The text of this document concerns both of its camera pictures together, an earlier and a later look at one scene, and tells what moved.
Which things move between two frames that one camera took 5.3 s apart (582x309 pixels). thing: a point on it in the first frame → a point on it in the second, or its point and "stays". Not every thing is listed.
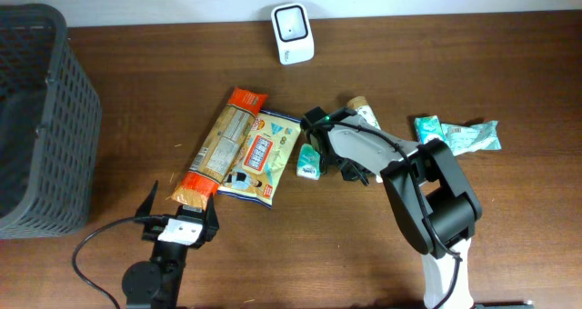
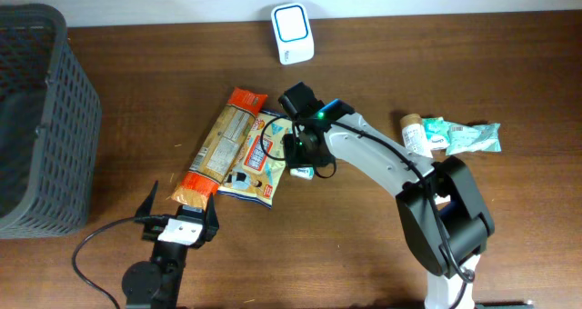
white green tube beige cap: [361, 105] → [414, 134]
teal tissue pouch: [463, 138] stays
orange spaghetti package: [217, 146] stays
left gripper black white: [210, 225] stays
